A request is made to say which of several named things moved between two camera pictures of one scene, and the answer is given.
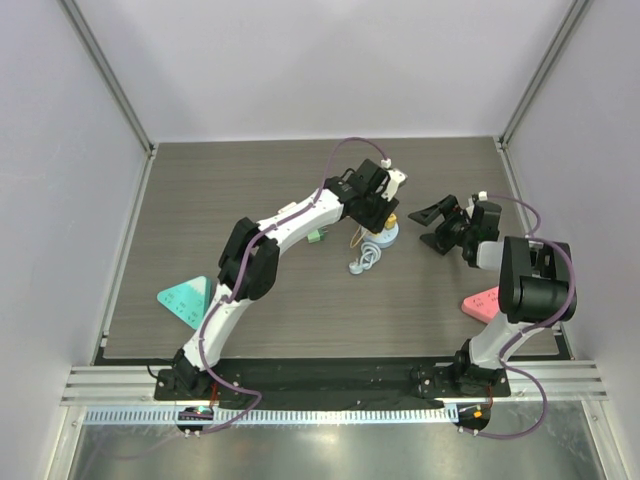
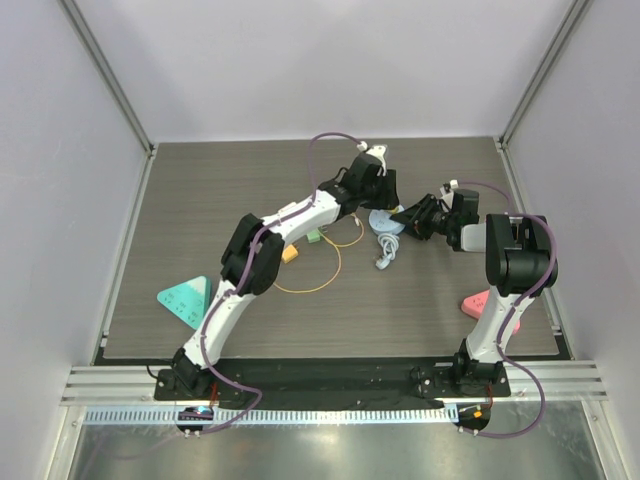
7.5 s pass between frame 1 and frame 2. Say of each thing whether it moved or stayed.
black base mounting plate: stayed
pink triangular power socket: stayed
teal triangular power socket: stayed
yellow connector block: moved
